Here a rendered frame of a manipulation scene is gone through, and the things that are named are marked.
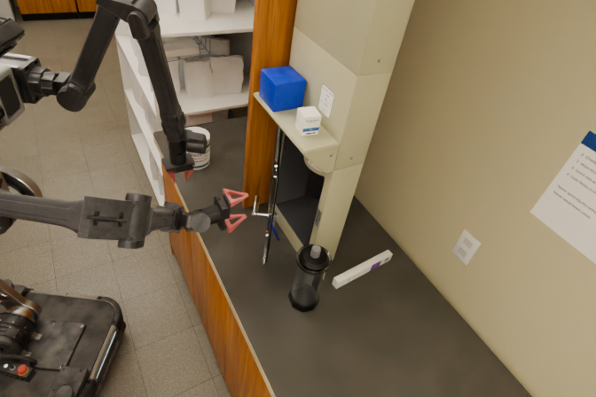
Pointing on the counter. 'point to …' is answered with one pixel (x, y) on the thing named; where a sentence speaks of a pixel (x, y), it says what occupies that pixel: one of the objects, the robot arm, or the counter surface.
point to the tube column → (359, 3)
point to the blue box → (282, 88)
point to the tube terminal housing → (358, 123)
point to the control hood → (324, 153)
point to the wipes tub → (199, 153)
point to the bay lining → (296, 175)
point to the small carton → (308, 120)
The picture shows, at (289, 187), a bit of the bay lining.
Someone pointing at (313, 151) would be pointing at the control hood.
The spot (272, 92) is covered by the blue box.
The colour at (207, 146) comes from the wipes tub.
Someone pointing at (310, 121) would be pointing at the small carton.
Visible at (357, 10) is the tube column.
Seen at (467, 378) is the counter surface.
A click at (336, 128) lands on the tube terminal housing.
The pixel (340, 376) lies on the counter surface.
